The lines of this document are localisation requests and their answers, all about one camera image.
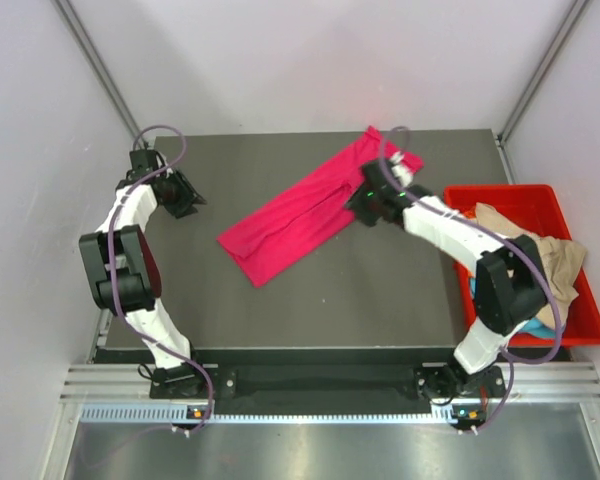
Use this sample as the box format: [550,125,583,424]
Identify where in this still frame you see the pink t shirt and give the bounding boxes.
[216,125,425,289]

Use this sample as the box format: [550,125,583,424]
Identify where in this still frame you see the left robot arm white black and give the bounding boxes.
[79,146,209,399]

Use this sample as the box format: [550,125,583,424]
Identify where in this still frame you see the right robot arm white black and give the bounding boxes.
[345,158,555,396]

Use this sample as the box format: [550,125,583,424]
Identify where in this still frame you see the orange t shirt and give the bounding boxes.
[463,208,476,221]

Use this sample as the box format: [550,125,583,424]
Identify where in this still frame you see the beige t shirt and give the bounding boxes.
[468,203,587,326]

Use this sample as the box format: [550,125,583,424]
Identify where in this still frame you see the blue t shirt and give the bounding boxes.
[468,276,555,340]

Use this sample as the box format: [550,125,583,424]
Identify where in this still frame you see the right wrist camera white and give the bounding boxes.
[390,152,413,188]

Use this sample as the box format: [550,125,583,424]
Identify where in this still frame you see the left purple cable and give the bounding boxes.
[107,124,216,434]

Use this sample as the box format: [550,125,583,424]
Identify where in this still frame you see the purple cable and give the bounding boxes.
[107,124,216,434]
[378,125,565,436]

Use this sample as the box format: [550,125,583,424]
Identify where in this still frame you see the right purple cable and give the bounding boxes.
[378,125,565,436]

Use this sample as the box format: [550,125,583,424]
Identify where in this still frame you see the slotted cable duct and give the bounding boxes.
[80,403,480,425]

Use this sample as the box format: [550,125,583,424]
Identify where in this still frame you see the aluminium frame rail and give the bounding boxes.
[60,362,600,403]

